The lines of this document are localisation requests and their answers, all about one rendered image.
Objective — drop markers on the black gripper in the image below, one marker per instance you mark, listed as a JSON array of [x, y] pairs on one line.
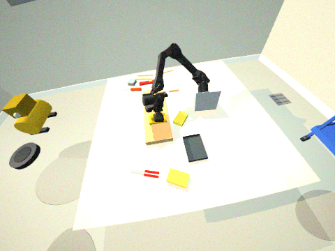
[[158, 117]]

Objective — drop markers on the tan wooden board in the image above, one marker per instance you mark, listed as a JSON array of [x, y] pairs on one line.
[[157, 133]]

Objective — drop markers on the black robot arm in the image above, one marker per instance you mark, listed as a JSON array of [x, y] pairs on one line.
[[174, 51]]

